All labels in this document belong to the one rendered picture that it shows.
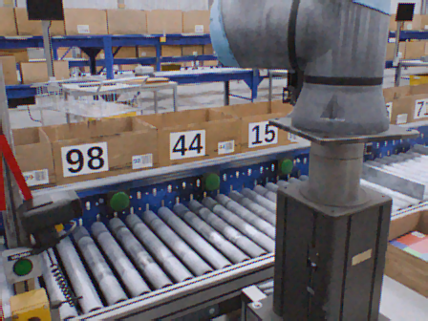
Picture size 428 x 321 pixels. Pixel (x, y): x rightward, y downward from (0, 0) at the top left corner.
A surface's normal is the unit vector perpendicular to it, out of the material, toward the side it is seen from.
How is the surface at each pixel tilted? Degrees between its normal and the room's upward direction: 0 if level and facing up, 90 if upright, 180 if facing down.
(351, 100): 69
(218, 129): 90
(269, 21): 76
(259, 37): 96
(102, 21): 90
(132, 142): 90
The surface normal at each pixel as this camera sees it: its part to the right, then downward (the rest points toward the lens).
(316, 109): -0.66, -0.16
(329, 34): -0.44, 0.28
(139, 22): 0.49, 0.25
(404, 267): -0.86, 0.18
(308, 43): -0.41, 0.49
